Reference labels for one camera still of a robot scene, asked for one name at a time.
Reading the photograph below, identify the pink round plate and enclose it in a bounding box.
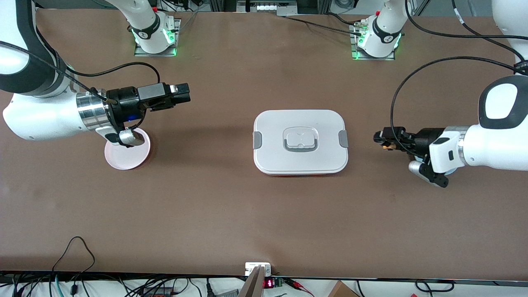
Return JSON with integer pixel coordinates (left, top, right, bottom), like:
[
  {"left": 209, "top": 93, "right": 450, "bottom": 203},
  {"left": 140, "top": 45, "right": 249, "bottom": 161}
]
[{"left": 104, "top": 126, "right": 151, "bottom": 170}]

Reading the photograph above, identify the white power strip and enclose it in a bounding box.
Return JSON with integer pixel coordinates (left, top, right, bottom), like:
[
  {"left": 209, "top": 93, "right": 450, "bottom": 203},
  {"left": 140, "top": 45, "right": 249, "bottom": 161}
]
[{"left": 237, "top": 0, "right": 298, "bottom": 14}]

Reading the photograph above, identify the brown cardboard box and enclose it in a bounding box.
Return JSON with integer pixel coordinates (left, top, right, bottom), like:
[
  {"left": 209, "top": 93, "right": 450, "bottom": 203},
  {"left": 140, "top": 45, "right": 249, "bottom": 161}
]
[{"left": 328, "top": 280, "right": 360, "bottom": 297}]

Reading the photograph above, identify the red clip lead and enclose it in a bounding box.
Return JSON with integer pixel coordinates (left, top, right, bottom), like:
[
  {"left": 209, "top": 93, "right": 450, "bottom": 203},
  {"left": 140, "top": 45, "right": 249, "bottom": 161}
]
[{"left": 285, "top": 278, "right": 315, "bottom": 297}]

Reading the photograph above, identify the white clamp block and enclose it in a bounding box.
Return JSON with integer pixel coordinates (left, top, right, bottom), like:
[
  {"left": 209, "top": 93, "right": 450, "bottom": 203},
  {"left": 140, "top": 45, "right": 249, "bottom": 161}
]
[{"left": 245, "top": 262, "right": 272, "bottom": 277}]

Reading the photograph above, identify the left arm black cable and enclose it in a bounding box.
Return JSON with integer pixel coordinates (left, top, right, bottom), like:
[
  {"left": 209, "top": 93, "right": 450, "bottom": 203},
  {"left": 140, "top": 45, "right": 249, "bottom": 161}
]
[{"left": 390, "top": 57, "right": 521, "bottom": 132}]

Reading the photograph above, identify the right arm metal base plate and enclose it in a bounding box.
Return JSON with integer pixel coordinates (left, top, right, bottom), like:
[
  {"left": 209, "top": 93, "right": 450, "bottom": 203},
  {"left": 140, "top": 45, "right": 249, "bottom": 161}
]
[{"left": 134, "top": 17, "right": 181, "bottom": 57}]

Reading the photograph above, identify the white lunch box grey handle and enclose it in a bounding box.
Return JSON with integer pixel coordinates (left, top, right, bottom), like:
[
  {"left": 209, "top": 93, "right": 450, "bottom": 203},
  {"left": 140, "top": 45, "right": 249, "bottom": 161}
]
[{"left": 252, "top": 109, "right": 349, "bottom": 177}]

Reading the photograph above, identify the thin black table cable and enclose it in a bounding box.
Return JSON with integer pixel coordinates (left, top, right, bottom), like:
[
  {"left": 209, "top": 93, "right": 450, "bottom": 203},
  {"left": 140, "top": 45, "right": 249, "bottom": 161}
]
[{"left": 284, "top": 16, "right": 363, "bottom": 35}]

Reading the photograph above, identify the black curled cable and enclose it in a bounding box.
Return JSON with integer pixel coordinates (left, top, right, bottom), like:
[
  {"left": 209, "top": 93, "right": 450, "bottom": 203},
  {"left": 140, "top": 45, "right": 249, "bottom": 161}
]
[{"left": 415, "top": 280, "right": 455, "bottom": 293}]

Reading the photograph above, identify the black looped cable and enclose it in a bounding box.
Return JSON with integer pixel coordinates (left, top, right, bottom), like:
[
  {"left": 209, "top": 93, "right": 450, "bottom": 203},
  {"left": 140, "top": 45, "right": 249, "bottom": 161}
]
[{"left": 52, "top": 236, "right": 96, "bottom": 295}]

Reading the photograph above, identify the grey camera mount bar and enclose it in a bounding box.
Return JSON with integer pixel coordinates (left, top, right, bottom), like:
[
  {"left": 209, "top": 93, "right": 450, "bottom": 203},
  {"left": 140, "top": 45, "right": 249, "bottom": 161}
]
[{"left": 238, "top": 265, "right": 266, "bottom": 297}]

